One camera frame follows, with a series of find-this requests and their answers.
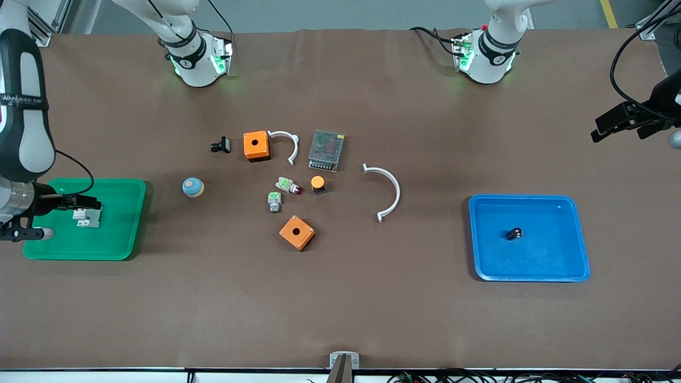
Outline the white red circuit breaker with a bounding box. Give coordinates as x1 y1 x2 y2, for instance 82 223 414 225
73 207 102 229

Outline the green plastic tray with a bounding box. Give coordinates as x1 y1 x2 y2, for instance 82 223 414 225
22 178 147 261

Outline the blue plastic tray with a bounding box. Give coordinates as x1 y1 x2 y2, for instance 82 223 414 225
468 194 591 282

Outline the silver left base connector box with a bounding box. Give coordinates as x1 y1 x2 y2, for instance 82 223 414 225
451 33 475 72

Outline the silver base connector box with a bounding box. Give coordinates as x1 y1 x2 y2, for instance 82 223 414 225
451 33 475 72
212 36 234 76

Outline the orange box with black hole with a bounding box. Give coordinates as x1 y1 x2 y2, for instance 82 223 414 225
243 130 271 163

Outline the silver right base connector box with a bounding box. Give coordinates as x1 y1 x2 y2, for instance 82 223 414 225
212 36 234 76

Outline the orange box with small hole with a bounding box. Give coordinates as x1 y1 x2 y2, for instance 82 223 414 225
279 215 315 252

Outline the small white curved clamp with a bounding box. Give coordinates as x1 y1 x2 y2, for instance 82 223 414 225
268 130 300 166

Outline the large white curved clamp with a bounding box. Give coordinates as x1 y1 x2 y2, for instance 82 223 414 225
363 163 401 223

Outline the metal mesh power supply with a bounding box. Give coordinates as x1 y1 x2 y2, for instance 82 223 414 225
308 129 345 173

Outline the aluminium frame profile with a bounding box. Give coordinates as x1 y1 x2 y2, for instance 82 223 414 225
24 0 80 47
636 0 681 41

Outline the black left base cable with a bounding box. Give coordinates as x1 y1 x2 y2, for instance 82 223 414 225
410 26 459 56

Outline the black base cable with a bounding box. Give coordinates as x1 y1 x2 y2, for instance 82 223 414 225
206 0 235 46
410 26 459 56

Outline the black right base cable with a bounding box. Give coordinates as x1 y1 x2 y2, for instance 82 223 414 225
206 0 235 46

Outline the grey metal edge bracket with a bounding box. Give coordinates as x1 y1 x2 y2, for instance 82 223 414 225
329 351 360 383

